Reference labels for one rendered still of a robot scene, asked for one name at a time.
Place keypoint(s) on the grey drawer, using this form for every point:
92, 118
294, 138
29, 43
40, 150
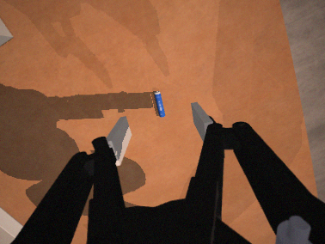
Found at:
5, 34

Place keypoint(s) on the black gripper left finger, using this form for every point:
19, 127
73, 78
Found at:
55, 219

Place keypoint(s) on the blue aaa battery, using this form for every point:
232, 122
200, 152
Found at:
159, 103

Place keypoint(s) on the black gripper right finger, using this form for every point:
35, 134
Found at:
295, 215

